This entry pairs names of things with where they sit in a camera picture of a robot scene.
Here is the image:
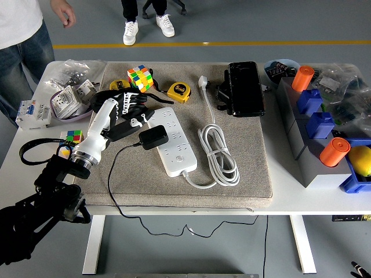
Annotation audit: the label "hanging black cable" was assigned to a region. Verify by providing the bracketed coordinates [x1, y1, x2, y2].
[262, 215, 270, 278]

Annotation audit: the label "yellow tape measure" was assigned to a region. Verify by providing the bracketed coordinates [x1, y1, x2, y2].
[166, 82, 192, 104]

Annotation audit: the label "person's left hand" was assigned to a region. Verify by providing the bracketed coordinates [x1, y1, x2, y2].
[49, 0, 77, 29]

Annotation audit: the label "white power strip cord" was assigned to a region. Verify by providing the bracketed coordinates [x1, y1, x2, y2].
[181, 74, 241, 189]

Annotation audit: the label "black table control panel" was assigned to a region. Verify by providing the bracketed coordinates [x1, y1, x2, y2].
[332, 214, 371, 222]

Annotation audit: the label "standing person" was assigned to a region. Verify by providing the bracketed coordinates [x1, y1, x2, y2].
[0, 0, 77, 128]

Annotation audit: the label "light blue bowl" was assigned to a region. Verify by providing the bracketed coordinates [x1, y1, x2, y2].
[263, 58, 301, 87]

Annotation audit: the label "white circuit breaker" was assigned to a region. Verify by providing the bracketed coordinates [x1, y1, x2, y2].
[15, 99, 52, 131]

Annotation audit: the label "grey holder block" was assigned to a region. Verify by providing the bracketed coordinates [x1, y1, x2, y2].
[286, 114, 353, 189]
[275, 76, 327, 136]

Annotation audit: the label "small white socket plate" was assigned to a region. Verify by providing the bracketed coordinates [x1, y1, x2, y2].
[75, 79, 99, 104]

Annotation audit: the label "clear bag with white label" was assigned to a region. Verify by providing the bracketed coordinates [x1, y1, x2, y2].
[311, 63, 365, 98]

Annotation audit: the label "black component packets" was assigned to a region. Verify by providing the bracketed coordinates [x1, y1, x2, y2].
[266, 62, 299, 85]

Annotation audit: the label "thin black strap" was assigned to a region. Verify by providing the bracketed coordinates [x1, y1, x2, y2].
[146, 68, 176, 105]

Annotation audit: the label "black cloth pouch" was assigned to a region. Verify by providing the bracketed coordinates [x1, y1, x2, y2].
[90, 89, 146, 116]

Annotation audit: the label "large white socket plate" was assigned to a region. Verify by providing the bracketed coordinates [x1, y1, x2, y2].
[52, 85, 84, 119]

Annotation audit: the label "clear bag of dark parts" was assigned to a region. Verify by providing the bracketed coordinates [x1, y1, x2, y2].
[327, 85, 371, 134]

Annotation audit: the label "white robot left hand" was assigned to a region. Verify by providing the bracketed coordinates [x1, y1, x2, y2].
[74, 91, 156, 163]

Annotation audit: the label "white power strip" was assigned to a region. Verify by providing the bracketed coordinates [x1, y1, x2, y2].
[147, 107, 198, 178]

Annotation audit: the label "glossy black case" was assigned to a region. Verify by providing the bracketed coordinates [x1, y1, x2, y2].
[227, 61, 266, 118]

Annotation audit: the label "clear bag of screws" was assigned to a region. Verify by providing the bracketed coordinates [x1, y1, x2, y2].
[42, 59, 106, 93]

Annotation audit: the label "seated person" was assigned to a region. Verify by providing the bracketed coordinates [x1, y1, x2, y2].
[121, 0, 176, 46]

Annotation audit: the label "yellow lemon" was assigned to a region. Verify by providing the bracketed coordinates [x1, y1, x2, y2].
[347, 145, 371, 177]

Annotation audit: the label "blue plastic block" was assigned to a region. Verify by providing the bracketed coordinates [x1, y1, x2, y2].
[296, 88, 323, 115]
[305, 112, 336, 140]

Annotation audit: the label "blue plastic bin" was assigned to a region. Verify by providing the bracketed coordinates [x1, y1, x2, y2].
[339, 138, 371, 194]

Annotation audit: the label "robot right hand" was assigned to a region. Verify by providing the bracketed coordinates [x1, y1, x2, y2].
[350, 261, 371, 278]

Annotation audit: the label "black plug with cord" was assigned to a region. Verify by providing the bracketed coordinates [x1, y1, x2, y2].
[107, 125, 259, 238]

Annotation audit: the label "black office chair base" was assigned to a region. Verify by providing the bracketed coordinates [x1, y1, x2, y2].
[141, 0, 187, 20]

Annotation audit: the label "grey-brown mat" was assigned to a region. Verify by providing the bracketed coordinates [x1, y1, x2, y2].
[71, 61, 274, 210]

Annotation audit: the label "orange cylinder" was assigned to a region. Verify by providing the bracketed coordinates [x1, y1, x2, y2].
[319, 137, 351, 168]
[291, 65, 315, 92]

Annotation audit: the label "colourful puzzle cube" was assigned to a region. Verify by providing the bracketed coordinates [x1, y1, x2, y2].
[126, 64, 154, 93]
[59, 129, 85, 159]

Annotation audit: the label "white table leg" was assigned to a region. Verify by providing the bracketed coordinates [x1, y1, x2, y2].
[289, 215, 317, 275]
[82, 215, 106, 275]

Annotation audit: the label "round yellow black tape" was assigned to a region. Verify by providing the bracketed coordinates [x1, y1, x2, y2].
[109, 79, 130, 91]

